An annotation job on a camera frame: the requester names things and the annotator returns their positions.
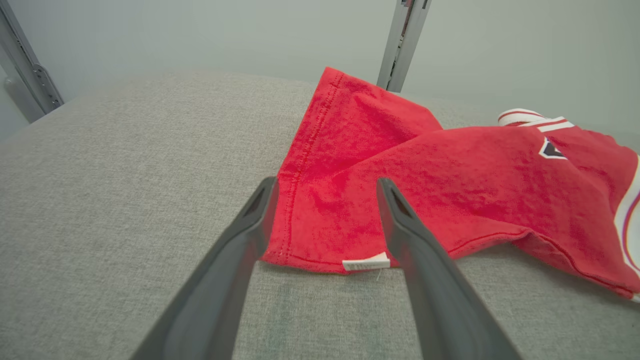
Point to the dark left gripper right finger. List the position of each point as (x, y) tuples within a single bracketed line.
[(430, 280)]

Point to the grey metal partition post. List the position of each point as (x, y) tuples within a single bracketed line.
[(402, 45), (30, 70)]

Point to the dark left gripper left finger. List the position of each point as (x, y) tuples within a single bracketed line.
[(225, 280)]

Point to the red jersey white stripes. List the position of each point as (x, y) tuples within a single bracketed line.
[(450, 190)]

